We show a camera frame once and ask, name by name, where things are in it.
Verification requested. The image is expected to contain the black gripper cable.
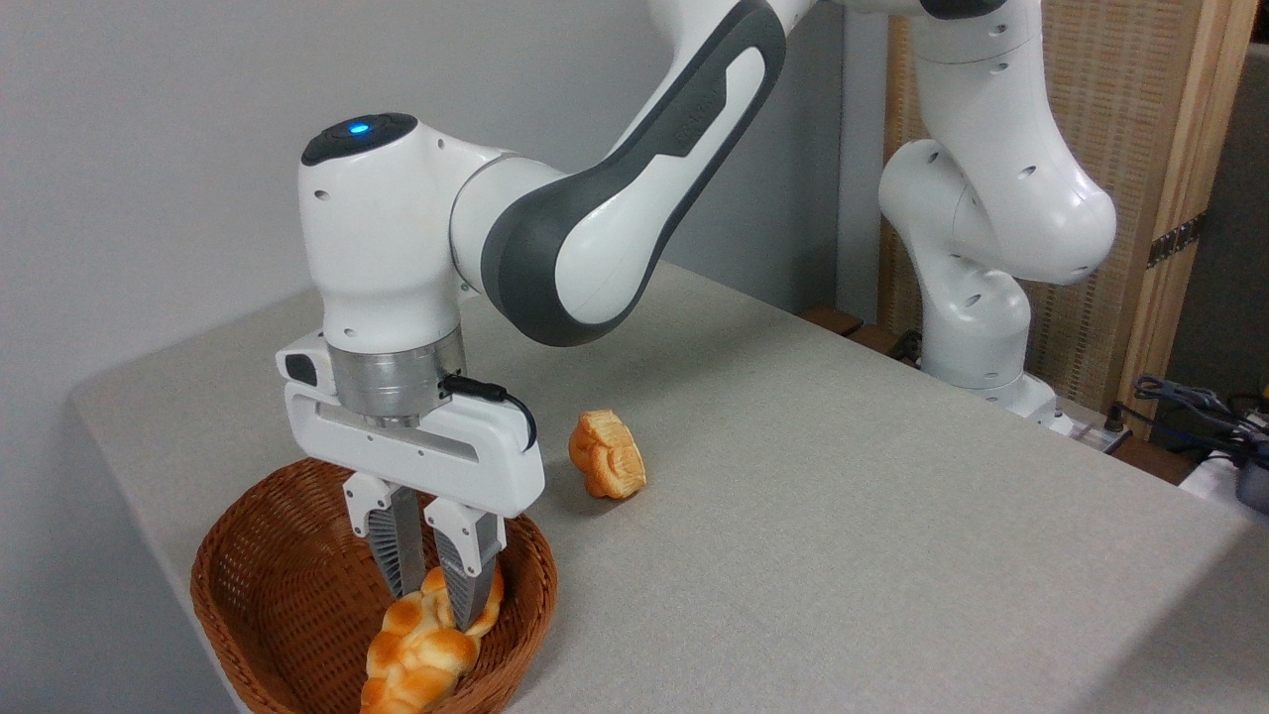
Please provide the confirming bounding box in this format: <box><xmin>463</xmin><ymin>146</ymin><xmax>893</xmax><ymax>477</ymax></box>
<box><xmin>441</xmin><ymin>374</ymin><xmax>538</xmax><ymax>452</ymax></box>

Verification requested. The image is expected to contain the wooden woven screen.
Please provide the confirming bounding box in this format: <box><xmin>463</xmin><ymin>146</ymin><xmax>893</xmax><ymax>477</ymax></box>
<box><xmin>880</xmin><ymin>0</ymin><xmax>1262</xmax><ymax>439</ymax></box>

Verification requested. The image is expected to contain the brown wicker basket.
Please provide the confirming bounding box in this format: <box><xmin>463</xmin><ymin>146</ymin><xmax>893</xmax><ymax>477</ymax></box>
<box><xmin>190</xmin><ymin>457</ymin><xmax>559</xmax><ymax>714</ymax></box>

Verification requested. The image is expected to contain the small round bread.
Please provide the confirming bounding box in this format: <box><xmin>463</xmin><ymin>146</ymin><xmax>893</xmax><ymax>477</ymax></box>
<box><xmin>568</xmin><ymin>410</ymin><xmax>647</xmax><ymax>501</ymax></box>

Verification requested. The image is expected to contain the long braided bread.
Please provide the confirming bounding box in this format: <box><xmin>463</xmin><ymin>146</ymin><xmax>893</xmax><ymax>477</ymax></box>
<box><xmin>359</xmin><ymin>565</ymin><xmax>505</xmax><ymax>714</ymax></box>

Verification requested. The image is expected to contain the white box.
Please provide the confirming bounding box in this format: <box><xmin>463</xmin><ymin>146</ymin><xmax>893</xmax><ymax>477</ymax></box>
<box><xmin>1178</xmin><ymin>449</ymin><xmax>1269</xmax><ymax>515</ymax></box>

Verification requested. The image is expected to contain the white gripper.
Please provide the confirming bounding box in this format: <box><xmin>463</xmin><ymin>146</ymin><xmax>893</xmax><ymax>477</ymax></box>
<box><xmin>275</xmin><ymin>331</ymin><xmax>546</xmax><ymax>633</ymax></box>

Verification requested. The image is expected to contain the black metal hinge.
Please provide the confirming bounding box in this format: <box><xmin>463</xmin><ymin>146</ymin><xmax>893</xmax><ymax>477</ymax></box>
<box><xmin>1147</xmin><ymin>212</ymin><xmax>1209</xmax><ymax>270</ymax></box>

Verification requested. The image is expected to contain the blue-grey cable bundle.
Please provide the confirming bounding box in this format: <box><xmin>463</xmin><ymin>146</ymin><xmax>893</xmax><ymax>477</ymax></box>
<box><xmin>1133</xmin><ymin>374</ymin><xmax>1269</xmax><ymax>459</ymax></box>

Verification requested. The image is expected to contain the brown wooden foot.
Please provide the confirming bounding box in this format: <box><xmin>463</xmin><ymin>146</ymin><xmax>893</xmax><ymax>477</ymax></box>
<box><xmin>799</xmin><ymin>304</ymin><xmax>865</xmax><ymax>339</ymax></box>

